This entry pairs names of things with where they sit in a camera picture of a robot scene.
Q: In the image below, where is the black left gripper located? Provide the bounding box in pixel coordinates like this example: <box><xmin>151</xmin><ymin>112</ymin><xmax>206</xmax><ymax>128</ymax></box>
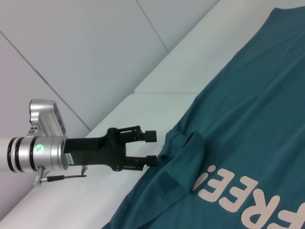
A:
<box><xmin>64</xmin><ymin>125</ymin><xmax>159</xmax><ymax>172</ymax></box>

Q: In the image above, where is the teal FREE print t-shirt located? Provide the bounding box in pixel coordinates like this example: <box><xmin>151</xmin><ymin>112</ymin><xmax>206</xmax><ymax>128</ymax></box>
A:
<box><xmin>102</xmin><ymin>7</ymin><xmax>305</xmax><ymax>229</ymax></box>

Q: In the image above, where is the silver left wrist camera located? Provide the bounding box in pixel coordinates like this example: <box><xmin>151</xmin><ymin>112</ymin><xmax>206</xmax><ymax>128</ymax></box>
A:
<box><xmin>29</xmin><ymin>98</ymin><xmax>67</xmax><ymax>139</ymax></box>

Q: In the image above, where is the thin left wrist cable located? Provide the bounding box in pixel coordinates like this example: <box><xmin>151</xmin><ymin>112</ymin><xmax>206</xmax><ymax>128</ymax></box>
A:
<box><xmin>33</xmin><ymin>166</ymin><xmax>88</xmax><ymax>185</ymax></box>

